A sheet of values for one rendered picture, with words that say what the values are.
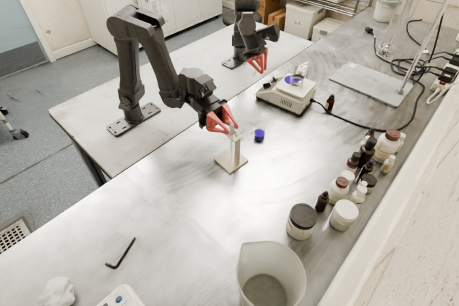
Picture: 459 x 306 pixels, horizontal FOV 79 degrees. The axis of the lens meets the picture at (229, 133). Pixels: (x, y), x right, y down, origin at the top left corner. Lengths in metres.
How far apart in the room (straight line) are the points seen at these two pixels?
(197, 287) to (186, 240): 0.12
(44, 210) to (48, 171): 0.33
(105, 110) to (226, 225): 0.67
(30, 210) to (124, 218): 1.44
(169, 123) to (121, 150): 0.20
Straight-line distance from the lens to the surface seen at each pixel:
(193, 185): 0.85
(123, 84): 0.97
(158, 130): 1.04
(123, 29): 0.83
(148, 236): 0.80
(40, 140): 2.68
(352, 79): 1.35
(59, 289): 0.78
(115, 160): 0.98
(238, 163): 0.88
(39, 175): 2.41
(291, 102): 1.07
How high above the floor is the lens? 1.59
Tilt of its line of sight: 45 degrees down
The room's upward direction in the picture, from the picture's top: straight up
